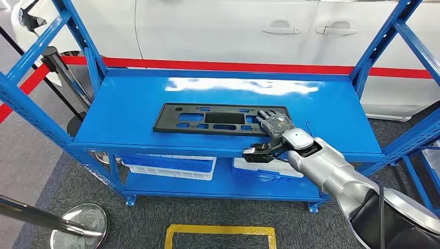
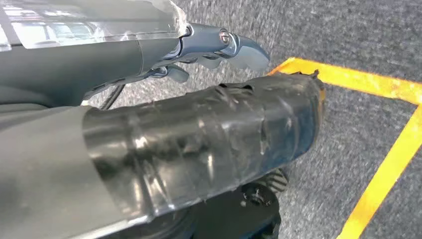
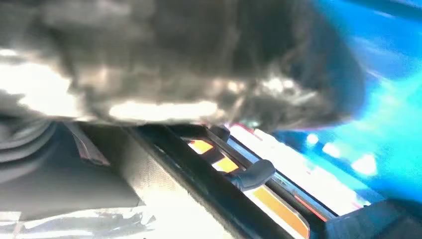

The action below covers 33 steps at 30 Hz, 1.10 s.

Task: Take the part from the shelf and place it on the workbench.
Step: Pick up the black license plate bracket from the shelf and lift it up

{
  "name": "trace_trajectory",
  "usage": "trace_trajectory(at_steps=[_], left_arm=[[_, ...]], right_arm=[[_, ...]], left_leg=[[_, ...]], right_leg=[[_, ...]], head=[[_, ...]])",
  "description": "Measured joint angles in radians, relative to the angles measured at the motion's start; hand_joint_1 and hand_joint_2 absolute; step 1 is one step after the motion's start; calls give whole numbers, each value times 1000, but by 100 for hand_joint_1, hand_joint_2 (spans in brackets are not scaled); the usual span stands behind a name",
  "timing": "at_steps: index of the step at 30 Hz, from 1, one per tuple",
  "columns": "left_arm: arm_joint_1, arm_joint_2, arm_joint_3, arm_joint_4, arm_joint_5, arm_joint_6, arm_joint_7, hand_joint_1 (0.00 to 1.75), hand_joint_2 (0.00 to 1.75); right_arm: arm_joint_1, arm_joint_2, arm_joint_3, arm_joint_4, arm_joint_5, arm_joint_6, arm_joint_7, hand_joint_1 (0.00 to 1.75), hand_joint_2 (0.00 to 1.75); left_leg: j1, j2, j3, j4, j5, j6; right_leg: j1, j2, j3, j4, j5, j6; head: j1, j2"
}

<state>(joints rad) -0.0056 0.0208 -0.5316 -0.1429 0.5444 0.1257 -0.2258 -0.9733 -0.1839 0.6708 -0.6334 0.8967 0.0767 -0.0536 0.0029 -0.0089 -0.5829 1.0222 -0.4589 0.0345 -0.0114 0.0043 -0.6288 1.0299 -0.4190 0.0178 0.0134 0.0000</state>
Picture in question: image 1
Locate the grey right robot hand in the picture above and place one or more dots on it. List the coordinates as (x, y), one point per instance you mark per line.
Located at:
(276, 123)

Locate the white car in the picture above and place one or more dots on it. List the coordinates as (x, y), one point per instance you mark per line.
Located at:
(223, 27)

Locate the blue metal shelf rack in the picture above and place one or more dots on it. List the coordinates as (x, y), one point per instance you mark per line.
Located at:
(417, 185)
(137, 103)

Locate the white plastic crate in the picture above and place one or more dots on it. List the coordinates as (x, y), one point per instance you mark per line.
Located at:
(261, 166)
(165, 173)
(432, 156)

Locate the blue plastic crate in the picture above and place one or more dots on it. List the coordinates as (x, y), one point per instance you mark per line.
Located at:
(254, 175)
(165, 165)

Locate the black plastic panel part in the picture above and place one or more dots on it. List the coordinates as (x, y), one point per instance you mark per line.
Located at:
(192, 127)

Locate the clear white storage bin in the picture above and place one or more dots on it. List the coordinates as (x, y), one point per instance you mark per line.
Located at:
(185, 157)

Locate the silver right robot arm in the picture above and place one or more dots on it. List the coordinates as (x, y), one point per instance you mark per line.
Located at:
(330, 168)

